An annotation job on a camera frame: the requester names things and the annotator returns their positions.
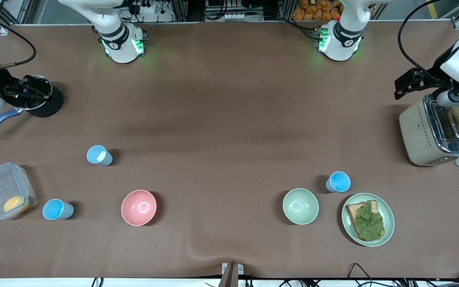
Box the blue plastic cup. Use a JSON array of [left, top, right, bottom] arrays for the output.
[[42, 199, 75, 220], [86, 145, 113, 167], [326, 171, 351, 193]]

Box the glass lid with blue knob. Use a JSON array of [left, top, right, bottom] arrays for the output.
[[14, 76, 53, 111]]

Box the beige and chrome toaster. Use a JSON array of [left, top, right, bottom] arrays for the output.
[[399, 92, 459, 167]]

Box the orange round food item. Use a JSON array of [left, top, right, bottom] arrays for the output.
[[3, 195, 30, 214]]

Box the bag of orange buns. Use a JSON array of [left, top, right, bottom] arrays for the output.
[[292, 0, 341, 21]]

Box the toast slice under lettuce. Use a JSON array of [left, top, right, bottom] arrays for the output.
[[346, 199, 385, 242]]

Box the pale green plate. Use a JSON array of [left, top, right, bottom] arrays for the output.
[[341, 193, 395, 247]]

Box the white power strip with plugs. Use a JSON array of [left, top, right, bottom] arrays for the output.
[[134, 0, 159, 15]]

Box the green lettuce leaf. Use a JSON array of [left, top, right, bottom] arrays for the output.
[[353, 201, 384, 241]]

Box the pink bowl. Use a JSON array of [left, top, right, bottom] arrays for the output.
[[121, 189, 157, 226]]

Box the pale green bowl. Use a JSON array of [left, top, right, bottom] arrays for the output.
[[282, 188, 320, 225]]

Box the black pot with blue handle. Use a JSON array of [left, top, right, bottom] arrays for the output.
[[0, 75, 64, 137]]

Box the black looped floor cable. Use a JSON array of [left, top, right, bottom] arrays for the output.
[[347, 263, 373, 287]]

